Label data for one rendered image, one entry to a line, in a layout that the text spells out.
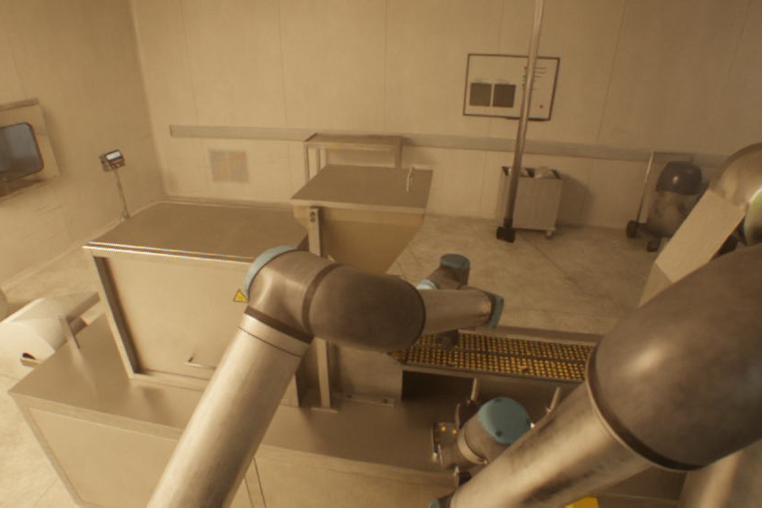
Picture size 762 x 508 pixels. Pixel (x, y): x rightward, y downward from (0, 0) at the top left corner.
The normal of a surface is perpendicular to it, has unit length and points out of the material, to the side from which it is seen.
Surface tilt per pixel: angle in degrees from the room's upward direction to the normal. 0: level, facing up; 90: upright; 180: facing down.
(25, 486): 0
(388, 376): 90
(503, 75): 90
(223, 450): 60
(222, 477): 74
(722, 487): 91
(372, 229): 114
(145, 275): 90
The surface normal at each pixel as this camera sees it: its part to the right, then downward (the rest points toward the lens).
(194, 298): -0.16, 0.45
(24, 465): 0.01, -0.89
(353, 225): -0.15, 0.77
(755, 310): -0.45, -0.49
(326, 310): -0.23, 0.07
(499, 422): 0.15, -0.70
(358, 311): 0.21, -0.07
